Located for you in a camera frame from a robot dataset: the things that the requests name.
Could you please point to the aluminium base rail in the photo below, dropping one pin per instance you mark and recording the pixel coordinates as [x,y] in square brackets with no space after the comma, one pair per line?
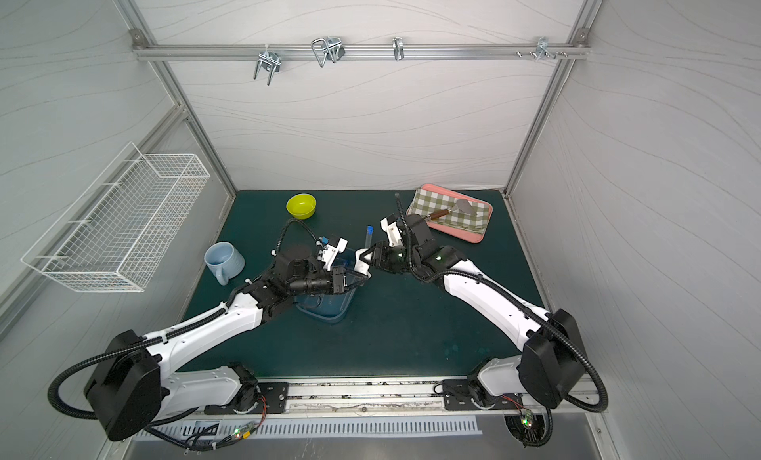
[362,397]

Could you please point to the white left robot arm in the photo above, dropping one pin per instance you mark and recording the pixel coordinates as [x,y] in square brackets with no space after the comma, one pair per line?
[137,381]

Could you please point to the white slotted cable duct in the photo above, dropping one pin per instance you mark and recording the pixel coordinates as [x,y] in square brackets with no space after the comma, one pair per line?
[303,428]

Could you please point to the clear test tube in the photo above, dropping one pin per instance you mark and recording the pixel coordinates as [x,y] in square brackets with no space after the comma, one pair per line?
[368,243]

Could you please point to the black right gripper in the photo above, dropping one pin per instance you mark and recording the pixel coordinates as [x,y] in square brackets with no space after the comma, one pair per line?
[380,258]

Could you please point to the white wire basket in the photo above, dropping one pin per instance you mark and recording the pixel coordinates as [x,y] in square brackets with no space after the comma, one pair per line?
[113,237]

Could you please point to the metal clamp hook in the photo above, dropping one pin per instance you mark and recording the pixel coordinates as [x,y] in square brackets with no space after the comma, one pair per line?
[328,49]

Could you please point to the spatula with wooden handle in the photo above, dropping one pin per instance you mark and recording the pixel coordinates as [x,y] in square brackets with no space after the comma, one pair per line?
[462,205]

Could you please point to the small metal ring hook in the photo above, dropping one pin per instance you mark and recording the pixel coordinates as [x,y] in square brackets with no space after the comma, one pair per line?
[398,49]

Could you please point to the aluminium top rail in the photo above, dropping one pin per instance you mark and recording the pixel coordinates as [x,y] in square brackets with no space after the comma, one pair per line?
[354,52]

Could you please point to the light blue ribbed mug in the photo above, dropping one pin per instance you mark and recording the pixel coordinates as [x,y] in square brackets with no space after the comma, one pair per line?
[224,262]

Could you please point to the yellow-green plastic bowl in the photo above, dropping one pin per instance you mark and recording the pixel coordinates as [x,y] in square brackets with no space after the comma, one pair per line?
[302,206]

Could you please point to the metal bracket hook right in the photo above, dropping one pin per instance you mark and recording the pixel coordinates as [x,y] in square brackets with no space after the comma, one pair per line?
[542,51]

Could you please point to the green checkered cloth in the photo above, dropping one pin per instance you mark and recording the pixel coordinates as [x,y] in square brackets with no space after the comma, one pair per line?
[458,211]

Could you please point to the black cooling fan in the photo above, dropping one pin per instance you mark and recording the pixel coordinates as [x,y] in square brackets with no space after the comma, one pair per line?
[531,431]

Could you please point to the metal U-bolt hook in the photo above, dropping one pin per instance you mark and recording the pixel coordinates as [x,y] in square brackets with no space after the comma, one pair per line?
[268,64]

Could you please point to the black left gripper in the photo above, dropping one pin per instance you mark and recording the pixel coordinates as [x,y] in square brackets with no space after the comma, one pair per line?
[339,282]

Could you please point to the pink tray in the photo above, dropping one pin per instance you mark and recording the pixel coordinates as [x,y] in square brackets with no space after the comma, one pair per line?
[458,213]

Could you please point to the blue translucent plastic container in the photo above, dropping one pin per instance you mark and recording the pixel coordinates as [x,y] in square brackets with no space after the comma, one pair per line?
[329,309]

